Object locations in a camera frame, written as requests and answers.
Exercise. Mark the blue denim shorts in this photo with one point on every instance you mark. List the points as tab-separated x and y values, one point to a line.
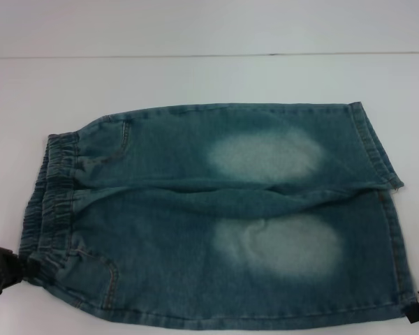
181	164

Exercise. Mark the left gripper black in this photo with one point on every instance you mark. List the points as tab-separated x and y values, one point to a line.
0	268

